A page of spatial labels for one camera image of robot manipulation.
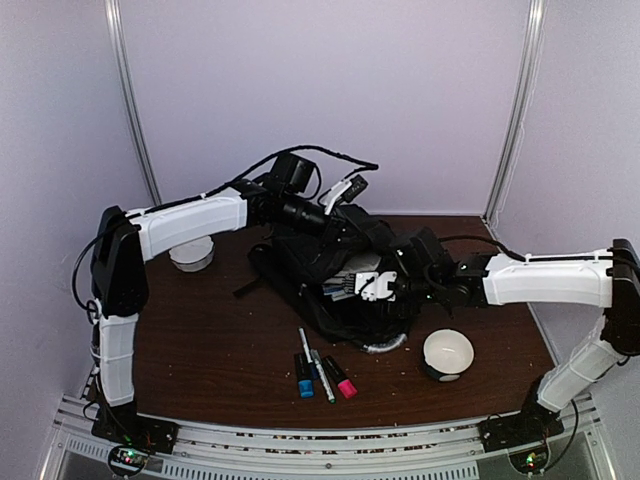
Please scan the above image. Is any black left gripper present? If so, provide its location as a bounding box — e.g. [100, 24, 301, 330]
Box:
[280, 192, 369, 249]

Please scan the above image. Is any black student backpack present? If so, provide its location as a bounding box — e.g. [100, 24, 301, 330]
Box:
[247, 205, 418, 351]

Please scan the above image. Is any translucent bag with sandwich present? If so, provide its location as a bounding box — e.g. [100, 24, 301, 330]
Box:
[342, 252, 381, 274]

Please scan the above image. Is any dog picture book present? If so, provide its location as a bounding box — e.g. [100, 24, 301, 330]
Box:
[321, 273, 358, 301]

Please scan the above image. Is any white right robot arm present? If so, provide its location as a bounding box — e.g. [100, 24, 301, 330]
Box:
[390, 228, 639, 442]

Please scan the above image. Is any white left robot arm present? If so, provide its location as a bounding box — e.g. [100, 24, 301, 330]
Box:
[87, 148, 354, 444]

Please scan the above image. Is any white bowl black base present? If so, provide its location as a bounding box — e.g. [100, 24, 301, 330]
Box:
[422, 329, 475, 383]

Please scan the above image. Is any white pen green tip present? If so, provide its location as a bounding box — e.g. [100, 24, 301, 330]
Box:
[311, 349, 336, 404]

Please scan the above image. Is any pink highlighter marker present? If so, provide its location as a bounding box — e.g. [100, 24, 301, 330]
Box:
[322, 355, 358, 399]

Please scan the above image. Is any white fluted ceramic bowl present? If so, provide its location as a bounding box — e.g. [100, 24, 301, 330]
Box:
[169, 237, 215, 273]

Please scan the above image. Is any blue highlighter marker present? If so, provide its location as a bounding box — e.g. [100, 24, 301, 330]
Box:
[294, 353, 315, 399]

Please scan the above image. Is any right circuit board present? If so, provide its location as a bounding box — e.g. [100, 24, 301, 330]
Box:
[509, 446, 550, 475]

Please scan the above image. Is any circuit board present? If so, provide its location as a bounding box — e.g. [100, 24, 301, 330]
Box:
[107, 445, 150, 476]
[509, 446, 550, 475]

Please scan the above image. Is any left circuit board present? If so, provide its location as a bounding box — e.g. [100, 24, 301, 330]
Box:
[107, 445, 150, 476]

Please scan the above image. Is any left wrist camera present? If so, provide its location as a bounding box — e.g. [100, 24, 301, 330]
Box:
[318, 174, 368, 215]

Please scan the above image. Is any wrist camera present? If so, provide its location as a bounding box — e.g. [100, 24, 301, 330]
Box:
[318, 174, 368, 215]
[354, 271, 398, 302]

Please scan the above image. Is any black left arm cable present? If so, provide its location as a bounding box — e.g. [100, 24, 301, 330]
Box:
[199, 144, 380, 201]

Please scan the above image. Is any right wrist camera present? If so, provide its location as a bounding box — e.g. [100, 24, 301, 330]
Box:
[354, 271, 398, 302]

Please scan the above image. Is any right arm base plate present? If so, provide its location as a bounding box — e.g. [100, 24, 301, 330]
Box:
[478, 412, 565, 452]

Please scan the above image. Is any aluminium front rail frame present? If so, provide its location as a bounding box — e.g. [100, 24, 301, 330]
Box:
[35, 394, 624, 479]

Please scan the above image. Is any right aluminium corner post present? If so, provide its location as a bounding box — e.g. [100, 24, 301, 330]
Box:
[484, 0, 547, 228]

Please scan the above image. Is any aluminium corner post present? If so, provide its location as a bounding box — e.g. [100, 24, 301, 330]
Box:
[484, 0, 547, 228]
[104, 0, 162, 206]

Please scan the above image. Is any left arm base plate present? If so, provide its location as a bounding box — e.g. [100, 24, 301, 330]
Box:
[91, 417, 179, 454]

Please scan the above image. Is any left aluminium corner post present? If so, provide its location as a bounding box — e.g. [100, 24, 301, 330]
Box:
[104, 0, 162, 206]

